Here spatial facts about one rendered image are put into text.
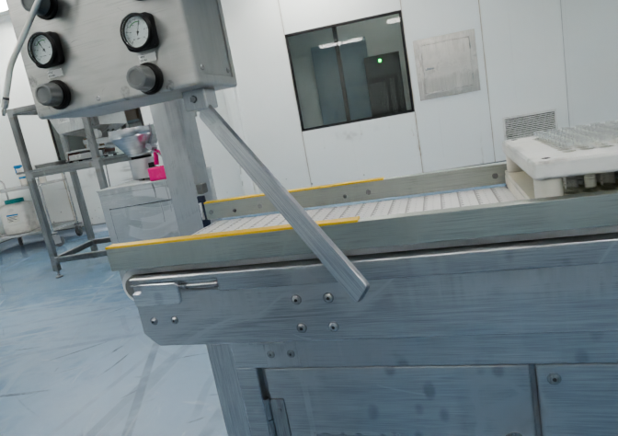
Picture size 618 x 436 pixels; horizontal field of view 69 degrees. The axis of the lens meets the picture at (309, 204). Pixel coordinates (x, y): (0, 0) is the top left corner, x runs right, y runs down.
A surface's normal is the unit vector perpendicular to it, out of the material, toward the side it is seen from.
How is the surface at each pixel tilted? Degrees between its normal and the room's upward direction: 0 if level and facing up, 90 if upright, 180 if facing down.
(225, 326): 90
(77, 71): 90
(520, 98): 90
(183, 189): 90
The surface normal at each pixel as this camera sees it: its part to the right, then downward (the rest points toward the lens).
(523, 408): -0.26, 0.22
